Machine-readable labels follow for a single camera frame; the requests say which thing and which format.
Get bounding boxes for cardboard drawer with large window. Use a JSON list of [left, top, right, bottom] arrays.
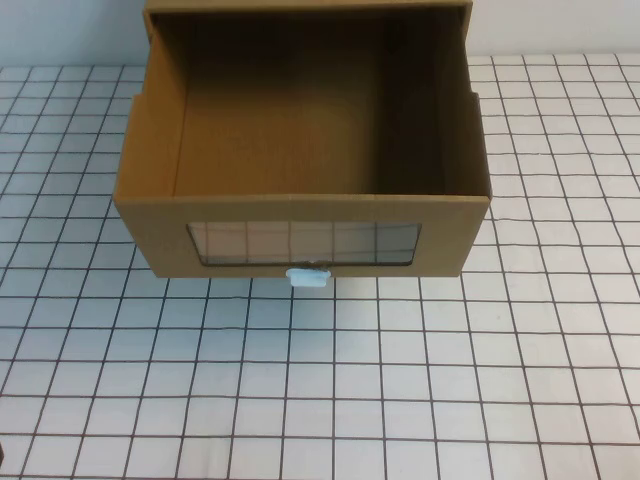
[[113, 9, 494, 279]]

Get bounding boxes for tall cardboard shoe box shell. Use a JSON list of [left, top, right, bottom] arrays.
[[142, 0, 475, 96]]

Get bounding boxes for white grid tablecloth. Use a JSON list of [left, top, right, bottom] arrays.
[[0, 52, 640, 480]]

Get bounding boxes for white plastic handle under window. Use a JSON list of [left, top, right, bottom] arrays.
[[283, 266, 331, 290]]

